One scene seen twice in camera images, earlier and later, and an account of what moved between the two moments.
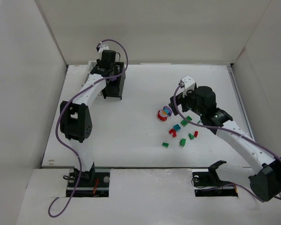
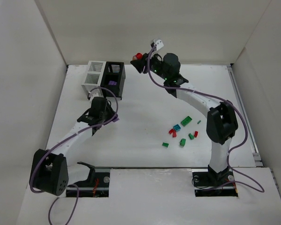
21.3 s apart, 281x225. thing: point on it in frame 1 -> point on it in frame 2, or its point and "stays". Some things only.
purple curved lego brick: (170, 109) -> (115, 120)
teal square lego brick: (176, 127) stays
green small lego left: (165, 144) stays
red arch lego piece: (171, 131) stays
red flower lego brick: (162, 115) -> (138, 56)
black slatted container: (114, 85) stays
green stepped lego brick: (182, 142) stays
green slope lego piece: (191, 136) stays
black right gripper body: (178, 103) -> (144, 64)
